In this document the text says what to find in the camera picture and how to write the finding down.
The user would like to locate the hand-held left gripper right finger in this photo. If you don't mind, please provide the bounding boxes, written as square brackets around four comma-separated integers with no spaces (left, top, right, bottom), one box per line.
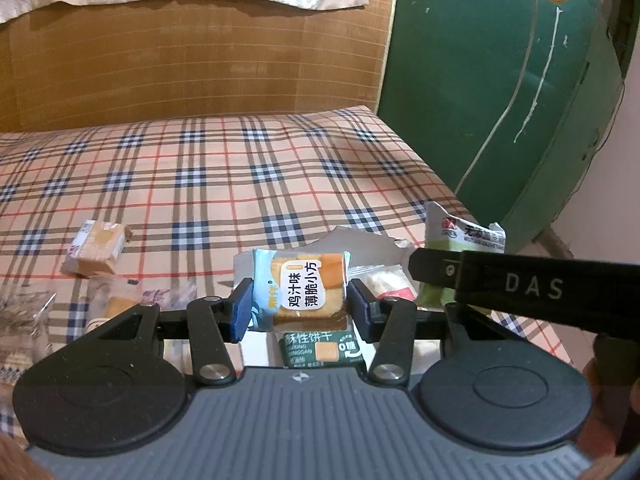
[346,279,493,386]

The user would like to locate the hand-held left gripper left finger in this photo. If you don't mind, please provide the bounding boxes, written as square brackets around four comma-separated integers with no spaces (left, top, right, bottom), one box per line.
[112,277,255,386]

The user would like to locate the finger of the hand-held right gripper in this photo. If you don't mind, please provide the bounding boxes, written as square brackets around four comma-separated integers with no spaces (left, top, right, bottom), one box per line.
[407,246,463,307]

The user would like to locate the pale green snack packet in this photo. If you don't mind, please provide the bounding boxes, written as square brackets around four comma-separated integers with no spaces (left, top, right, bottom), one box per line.
[417,202,507,311]

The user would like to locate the light blue cracker packet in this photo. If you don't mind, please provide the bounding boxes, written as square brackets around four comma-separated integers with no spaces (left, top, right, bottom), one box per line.
[248,247,351,332]

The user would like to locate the white and red snack packet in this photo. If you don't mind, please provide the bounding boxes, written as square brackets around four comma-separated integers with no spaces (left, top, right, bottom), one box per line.
[360,267,418,303]

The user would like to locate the dark green cracker packet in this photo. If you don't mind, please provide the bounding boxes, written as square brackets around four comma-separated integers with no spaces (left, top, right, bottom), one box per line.
[277,330,362,370]

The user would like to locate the clear bread packet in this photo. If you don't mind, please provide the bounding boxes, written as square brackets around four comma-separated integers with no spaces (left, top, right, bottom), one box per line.
[87,277,198,331]

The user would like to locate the plaid bed sheet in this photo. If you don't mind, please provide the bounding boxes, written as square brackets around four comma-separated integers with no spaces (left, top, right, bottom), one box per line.
[0,105,591,441]

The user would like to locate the clear packet of tan cakes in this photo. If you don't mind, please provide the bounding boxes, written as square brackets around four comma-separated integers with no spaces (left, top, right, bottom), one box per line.
[60,220,133,278]

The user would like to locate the green chalkboard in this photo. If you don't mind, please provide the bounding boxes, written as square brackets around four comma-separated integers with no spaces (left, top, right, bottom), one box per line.
[377,0,626,256]

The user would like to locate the clear packet of brown cake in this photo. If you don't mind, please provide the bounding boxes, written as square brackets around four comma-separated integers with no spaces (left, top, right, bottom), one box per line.
[0,285,58,386]

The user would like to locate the brown woven board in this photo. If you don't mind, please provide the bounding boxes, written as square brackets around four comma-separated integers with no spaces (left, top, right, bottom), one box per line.
[0,0,396,133]

